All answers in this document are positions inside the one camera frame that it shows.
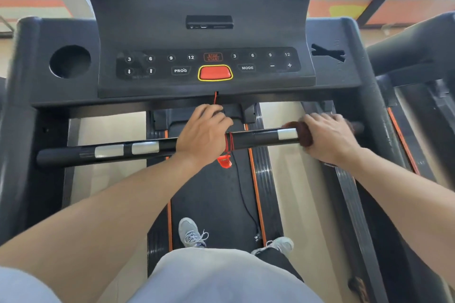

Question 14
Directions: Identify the person's right hand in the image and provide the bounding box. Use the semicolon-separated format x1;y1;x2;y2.
302;113;362;169

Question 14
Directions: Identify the person's left hand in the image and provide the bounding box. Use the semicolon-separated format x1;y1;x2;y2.
176;104;234;167

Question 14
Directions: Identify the brown microfibre cloth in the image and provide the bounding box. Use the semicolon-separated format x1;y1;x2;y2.
282;120;356;149

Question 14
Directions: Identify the person's right forearm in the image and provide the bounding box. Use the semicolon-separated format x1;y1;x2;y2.
341;148;455;289

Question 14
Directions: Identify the person's left forearm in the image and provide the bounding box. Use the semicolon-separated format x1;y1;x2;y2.
0;151;207;303

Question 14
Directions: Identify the person's left grey shoe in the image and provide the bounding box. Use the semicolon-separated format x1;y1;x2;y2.
177;217;209;250

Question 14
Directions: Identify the person's grey shoe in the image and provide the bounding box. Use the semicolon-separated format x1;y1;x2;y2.
250;237;295;257
177;217;209;250

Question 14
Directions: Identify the person's right grey shoe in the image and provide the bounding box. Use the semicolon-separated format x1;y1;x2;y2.
250;237;295;257

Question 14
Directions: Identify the person's grey shirt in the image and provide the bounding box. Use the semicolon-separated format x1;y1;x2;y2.
0;248;324;303

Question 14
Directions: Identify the orange patterned parapet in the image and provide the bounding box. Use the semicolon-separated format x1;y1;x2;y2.
0;0;455;30

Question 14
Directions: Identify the red safety cord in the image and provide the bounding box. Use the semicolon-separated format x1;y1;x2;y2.
212;91;234;169

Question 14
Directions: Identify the black cord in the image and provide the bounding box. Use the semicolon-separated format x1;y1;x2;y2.
231;168;263;241

